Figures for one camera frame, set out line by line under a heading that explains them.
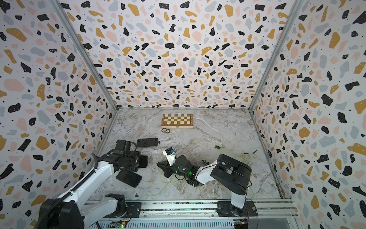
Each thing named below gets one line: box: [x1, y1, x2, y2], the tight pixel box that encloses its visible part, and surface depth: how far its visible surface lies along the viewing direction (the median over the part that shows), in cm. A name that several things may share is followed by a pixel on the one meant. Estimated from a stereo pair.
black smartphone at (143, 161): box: [137, 155, 149, 168], surface depth 85 cm
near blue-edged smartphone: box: [115, 170, 143, 188], surface depth 85 cm
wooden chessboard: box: [161, 114, 194, 129], surface depth 112 cm
